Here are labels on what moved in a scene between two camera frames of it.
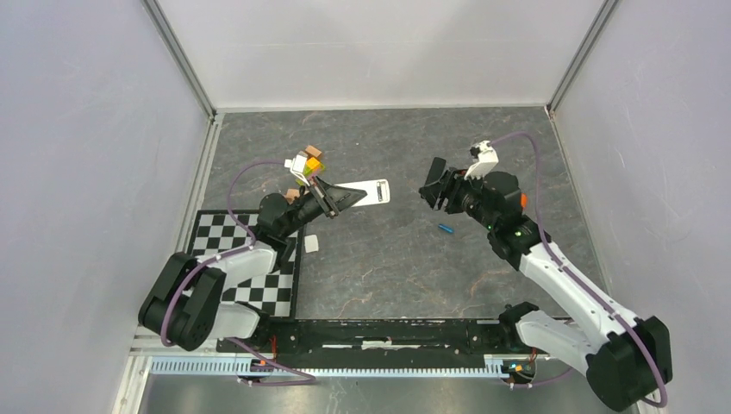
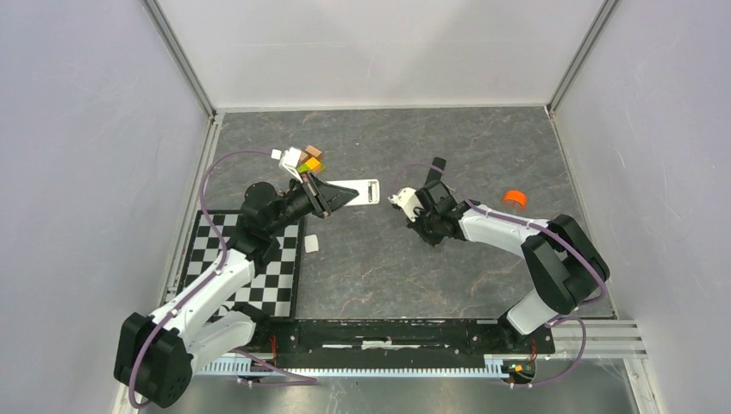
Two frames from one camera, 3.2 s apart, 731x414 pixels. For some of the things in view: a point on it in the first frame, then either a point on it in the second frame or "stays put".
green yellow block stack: (312, 165) stays put
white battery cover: (311, 243) stays put
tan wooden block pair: (312, 152) stays put
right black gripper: (449, 185) to (434, 240)
